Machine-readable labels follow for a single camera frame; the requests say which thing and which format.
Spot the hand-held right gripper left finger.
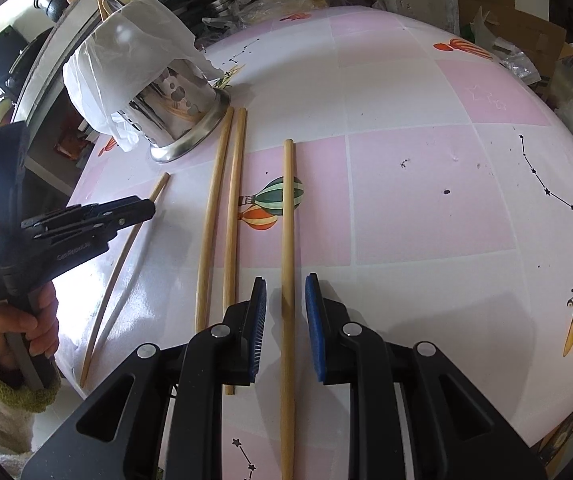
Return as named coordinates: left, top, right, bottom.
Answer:
left=20, top=276, right=267, bottom=480

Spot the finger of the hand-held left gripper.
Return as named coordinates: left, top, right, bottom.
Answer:
left=20, top=198, right=156, bottom=234
left=40, top=205, right=158, bottom=243

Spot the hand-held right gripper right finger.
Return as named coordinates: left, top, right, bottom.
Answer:
left=304, top=273, right=548, bottom=480

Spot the bag-lined steel utensil holder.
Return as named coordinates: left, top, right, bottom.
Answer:
left=62, top=0, right=233, bottom=163

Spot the person's left hand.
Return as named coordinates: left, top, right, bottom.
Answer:
left=0, top=280, right=62, bottom=373

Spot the red packet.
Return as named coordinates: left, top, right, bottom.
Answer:
left=55, top=127, right=92, bottom=161

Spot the black frying pan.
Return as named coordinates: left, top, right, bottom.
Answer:
left=0, top=27, right=54, bottom=101

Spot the dark printed box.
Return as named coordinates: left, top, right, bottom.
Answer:
left=536, top=407, right=573, bottom=466

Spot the crumpled clear plastic bag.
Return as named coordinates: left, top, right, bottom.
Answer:
left=471, top=7, right=542, bottom=86

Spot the cardboard box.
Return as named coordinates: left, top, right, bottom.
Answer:
left=453, top=0, right=567, bottom=96

